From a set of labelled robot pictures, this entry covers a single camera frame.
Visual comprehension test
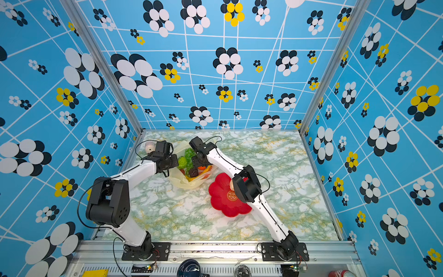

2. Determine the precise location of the yellow block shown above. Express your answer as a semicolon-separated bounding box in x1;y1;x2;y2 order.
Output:
82;269;108;277

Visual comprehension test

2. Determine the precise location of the fake green grapes bunch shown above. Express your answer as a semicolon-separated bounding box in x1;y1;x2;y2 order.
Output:
185;148;196;170

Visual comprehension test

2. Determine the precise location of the aluminium corner post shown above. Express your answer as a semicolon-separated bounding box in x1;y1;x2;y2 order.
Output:
299;0;370;135
60;1;143;136

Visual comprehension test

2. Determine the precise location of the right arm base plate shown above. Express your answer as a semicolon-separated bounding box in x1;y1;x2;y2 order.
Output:
256;242;310;263

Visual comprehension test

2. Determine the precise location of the translucent yellowish plastic bag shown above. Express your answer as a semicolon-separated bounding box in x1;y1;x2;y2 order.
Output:
168;142;215;190

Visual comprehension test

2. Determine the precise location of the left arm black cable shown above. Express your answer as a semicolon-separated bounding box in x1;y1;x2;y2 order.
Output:
134;139;163;162

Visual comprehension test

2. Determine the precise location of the aluminium front rail frame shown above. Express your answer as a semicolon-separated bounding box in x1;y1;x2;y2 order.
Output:
65;241;367;277

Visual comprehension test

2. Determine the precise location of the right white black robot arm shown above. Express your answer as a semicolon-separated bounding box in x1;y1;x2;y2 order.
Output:
189;136;299;261

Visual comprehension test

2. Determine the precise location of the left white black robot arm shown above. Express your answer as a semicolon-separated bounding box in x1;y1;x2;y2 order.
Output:
85;141;178;260

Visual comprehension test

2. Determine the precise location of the small pink roll object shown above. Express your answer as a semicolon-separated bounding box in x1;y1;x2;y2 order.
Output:
144;140;157;154

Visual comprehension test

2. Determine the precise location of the right aluminium corner post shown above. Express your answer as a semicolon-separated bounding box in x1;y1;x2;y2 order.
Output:
299;0;370;135

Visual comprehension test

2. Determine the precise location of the fake dark purple fruit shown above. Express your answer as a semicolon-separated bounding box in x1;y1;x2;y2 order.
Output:
188;168;199;178

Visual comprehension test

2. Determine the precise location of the red flower-shaped plate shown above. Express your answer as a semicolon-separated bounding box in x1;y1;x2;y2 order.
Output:
208;173;252;218

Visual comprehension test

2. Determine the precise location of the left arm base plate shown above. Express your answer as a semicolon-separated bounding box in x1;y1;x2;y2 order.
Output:
121;242;171;262

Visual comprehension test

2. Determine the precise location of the left aluminium corner post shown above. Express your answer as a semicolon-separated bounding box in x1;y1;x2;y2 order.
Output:
60;1;143;136

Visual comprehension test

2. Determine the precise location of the fake green custard apple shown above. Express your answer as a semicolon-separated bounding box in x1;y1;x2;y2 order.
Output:
178;156;188;170

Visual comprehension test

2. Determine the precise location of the black round camera lens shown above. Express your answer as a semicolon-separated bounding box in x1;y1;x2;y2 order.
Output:
177;259;203;277

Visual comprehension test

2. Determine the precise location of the red can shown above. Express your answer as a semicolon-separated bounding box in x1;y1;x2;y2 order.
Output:
328;270;356;277

